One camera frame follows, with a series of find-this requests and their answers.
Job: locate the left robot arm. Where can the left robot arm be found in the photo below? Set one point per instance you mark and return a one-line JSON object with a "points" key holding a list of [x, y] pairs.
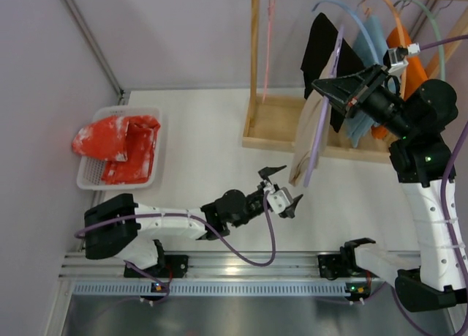
{"points": [[122, 228]]}

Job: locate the purple hanger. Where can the purple hanger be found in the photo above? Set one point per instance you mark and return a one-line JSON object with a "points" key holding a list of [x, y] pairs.
{"points": [[324, 110]]}

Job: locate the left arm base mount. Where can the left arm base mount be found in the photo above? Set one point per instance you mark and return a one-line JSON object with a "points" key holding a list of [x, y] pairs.
{"points": [[175, 264]]}

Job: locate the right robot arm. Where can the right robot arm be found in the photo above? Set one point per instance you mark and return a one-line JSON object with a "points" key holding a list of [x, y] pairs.
{"points": [[421, 160]]}

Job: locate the pink hanger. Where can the pink hanger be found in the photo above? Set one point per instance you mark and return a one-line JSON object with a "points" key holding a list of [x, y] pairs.
{"points": [[271, 11]]}

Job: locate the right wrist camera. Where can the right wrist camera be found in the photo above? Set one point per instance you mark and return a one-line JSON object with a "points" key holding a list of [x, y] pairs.
{"points": [[396, 59]]}

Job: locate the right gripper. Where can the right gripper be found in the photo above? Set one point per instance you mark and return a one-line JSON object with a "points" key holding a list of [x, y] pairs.
{"points": [[362, 92]]}

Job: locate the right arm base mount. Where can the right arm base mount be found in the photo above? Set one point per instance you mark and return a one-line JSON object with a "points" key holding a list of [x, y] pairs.
{"points": [[333, 266]]}

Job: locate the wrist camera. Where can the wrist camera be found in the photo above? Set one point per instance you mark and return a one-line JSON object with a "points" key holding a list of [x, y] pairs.
{"points": [[396, 59], [280, 201]]}

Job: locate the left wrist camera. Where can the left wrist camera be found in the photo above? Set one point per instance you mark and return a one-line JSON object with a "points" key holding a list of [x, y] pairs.
{"points": [[280, 201]]}

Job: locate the blue hanger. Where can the blue hanger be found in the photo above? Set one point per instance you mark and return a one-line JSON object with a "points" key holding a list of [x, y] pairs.
{"points": [[358, 25]]}

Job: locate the orange trousers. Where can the orange trousers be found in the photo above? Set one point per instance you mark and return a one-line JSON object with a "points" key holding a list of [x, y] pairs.
{"points": [[415, 76]]}

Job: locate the white plastic basket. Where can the white plastic basket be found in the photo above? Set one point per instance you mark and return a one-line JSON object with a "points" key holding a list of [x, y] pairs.
{"points": [[90, 170]]}

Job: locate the red white cloth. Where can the red white cloth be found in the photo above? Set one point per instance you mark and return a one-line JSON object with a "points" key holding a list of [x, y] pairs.
{"points": [[126, 144]]}

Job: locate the wooden clothes rack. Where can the wooden clothes rack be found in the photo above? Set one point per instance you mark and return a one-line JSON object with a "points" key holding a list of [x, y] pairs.
{"points": [[272, 124]]}

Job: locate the green hanger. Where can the green hanger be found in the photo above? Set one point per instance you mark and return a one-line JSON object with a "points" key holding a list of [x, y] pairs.
{"points": [[439, 67]]}

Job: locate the beige trousers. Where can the beige trousers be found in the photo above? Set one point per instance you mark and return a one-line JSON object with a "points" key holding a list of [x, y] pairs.
{"points": [[304, 137]]}

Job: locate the orange hanger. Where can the orange hanger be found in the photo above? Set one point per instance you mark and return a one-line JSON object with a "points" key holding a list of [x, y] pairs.
{"points": [[403, 34]]}

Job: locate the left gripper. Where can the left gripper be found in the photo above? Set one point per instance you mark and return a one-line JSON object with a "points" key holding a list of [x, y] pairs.
{"points": [[263, 195]]}

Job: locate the grey cable duct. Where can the grey cable duct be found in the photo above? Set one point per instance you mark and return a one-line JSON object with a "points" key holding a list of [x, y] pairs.
{"points": [[213, 288]]}

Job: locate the light blue trousers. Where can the light blue trousers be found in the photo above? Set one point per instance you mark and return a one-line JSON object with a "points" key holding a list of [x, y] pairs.
{"points": [[360, 124]]}

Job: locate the black trousers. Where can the black trousers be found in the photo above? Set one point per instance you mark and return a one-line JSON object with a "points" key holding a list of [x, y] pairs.
{"points": [[320, 45]]}

